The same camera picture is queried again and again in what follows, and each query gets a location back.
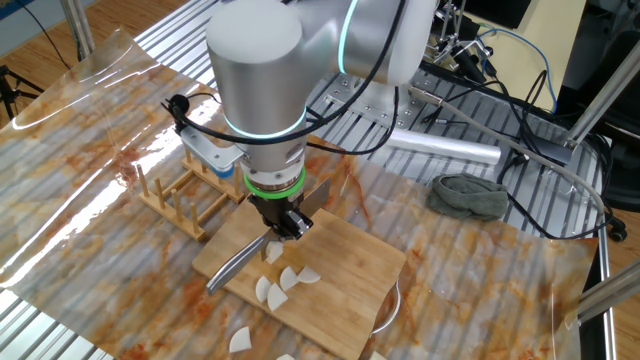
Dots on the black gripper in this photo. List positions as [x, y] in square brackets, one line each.
[277, 212]

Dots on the steel cleaver knife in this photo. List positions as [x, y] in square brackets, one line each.
[235, 267]

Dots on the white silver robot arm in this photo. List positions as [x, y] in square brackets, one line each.
[260, 75]

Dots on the quarter round radish slice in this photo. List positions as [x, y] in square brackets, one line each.
[273, 252]
[276, 298]
[262, 290]
[240, 341]
[287, 279]
[308, 276]

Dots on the long white radish wedge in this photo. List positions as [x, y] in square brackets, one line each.
[285, 357]

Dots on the white radish chunk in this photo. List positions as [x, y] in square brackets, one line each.
[378, 356]

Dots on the bamboo cutting board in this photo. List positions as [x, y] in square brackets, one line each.
[350, 290]

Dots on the wooden peg rack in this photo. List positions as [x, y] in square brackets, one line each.
[170, 215]

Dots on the silver mounting plate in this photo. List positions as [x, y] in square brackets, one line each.
[370, 107]

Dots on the grey green rag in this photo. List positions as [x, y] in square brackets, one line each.
[467, 197]

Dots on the marble pattern plastic mat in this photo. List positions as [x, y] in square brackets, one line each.
[475, 280]

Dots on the black tripod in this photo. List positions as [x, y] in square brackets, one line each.
[4, 82]

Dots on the beige desk panel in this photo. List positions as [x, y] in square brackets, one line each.
[525, 30]

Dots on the black wheeled chair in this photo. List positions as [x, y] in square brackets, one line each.
[625, 165]

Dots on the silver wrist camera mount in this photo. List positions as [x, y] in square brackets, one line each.
[210, 152]

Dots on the black exterior camera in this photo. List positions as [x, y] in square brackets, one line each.
[467, 62]

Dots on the aluminium frame post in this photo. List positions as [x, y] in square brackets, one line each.
[600, 100]
[80, 30]
[610, 292]

